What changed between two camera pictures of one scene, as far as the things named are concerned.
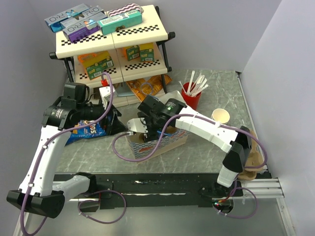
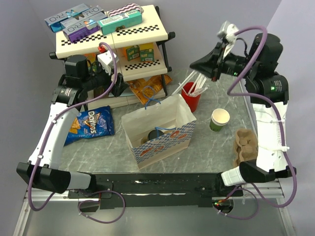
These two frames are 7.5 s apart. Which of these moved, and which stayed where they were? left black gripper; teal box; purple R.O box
Moved: left black gripper
Stayed: purple R.O box; teal box
